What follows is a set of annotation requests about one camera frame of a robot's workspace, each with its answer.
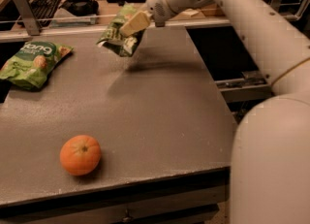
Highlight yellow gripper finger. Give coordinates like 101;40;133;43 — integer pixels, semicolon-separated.
120;11;152;37

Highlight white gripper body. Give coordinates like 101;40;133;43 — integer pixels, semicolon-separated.
140;0;212;23

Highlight green jalapeno kettle chip bag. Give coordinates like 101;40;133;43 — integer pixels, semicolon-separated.
96;3;144;57

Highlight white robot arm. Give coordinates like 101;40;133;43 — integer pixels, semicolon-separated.
121;0;310;224

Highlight green rice chip bag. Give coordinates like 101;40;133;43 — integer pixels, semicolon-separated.
0;41;73;90

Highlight wooden box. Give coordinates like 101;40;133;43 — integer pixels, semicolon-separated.
201;4;225;16

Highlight black headphones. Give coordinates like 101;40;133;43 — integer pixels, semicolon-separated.
61;0;99;16

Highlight black keyboard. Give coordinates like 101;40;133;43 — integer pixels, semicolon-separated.
29;0;62;27

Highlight orange fruit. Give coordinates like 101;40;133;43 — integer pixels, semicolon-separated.
60;135;101;176

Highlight grey cabinet drawer front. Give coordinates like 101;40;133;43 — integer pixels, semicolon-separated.
0;168;230;224

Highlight grey drawer rail shelf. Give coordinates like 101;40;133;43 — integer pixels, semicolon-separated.
215;71;273;103

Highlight left metal bracket post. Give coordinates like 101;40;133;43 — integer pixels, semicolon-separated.
13;0;41;36

